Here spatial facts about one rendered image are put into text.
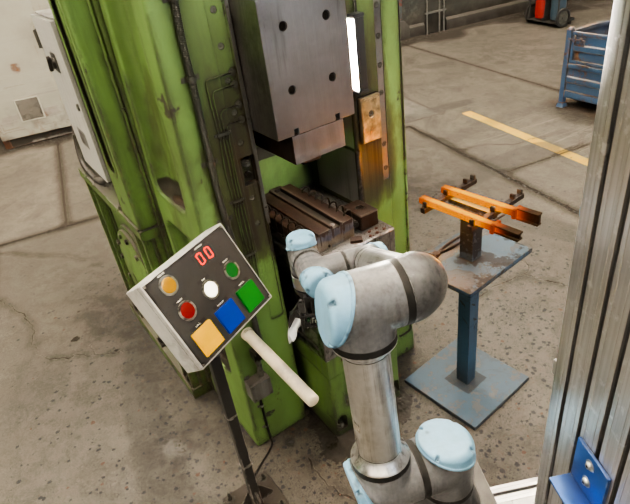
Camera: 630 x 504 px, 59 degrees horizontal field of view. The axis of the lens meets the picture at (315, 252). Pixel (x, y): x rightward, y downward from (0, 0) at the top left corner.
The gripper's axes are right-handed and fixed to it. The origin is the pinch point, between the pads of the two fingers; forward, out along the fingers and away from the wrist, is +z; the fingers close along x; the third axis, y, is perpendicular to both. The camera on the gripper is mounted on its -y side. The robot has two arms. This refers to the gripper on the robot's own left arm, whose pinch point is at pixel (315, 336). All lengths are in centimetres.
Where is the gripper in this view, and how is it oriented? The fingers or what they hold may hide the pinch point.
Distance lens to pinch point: 158.6
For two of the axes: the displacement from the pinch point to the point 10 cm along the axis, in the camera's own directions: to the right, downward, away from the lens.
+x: 9.8, -1.9, 0.7
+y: 1.5, 5.2, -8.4
